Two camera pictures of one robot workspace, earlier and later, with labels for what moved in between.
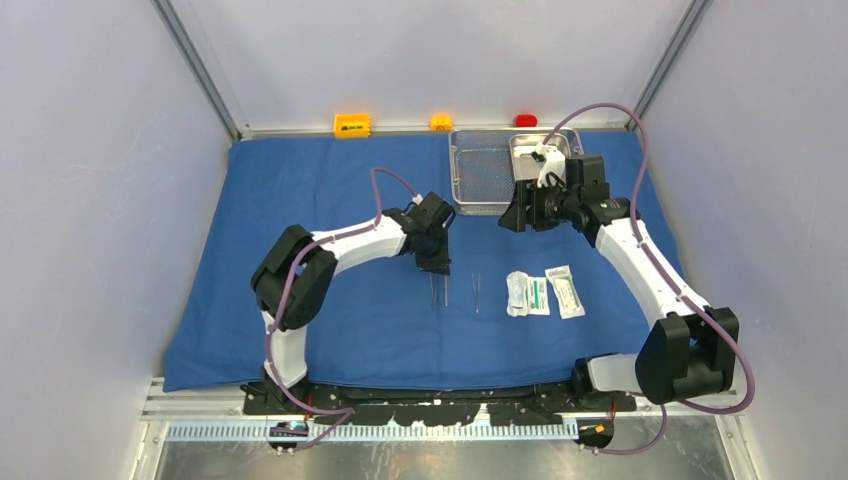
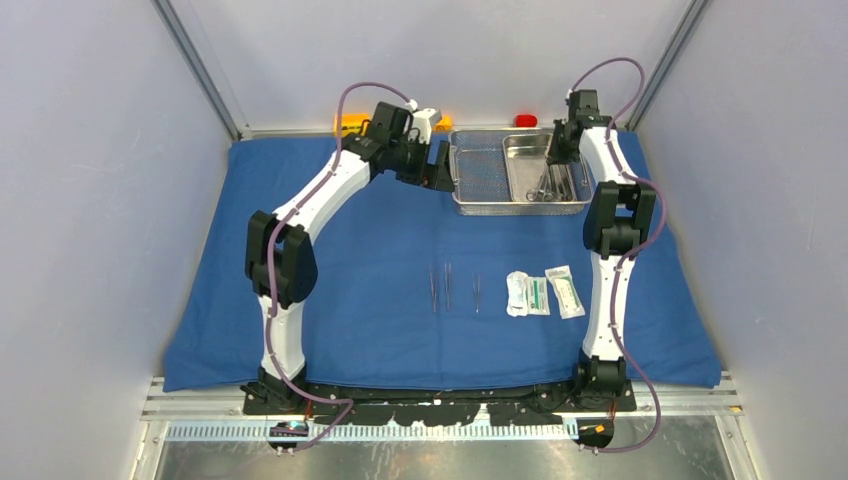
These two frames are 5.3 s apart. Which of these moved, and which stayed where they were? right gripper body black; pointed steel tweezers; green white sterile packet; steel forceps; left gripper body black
Moved: left gripper body black; right gripper body black
Stayed: green white sterile packet; pointed steel tweezers; steel forceps
